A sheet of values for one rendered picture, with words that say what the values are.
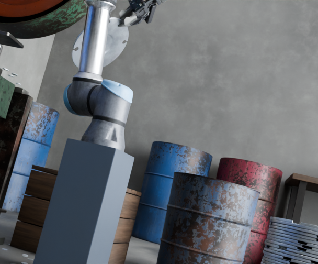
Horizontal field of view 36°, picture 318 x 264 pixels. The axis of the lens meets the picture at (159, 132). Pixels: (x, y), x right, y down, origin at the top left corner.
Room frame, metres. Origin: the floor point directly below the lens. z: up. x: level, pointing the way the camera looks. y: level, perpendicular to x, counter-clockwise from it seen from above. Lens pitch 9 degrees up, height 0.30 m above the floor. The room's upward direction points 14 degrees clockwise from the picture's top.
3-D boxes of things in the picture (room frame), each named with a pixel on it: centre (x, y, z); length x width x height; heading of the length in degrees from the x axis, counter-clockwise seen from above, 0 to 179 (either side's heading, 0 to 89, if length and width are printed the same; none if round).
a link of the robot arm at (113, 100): (1.67, 0.18, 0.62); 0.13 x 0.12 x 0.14; 53
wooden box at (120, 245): (2.24, 0.25, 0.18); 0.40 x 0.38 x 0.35; 75
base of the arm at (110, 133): (1.67, 0.18, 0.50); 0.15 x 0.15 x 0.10
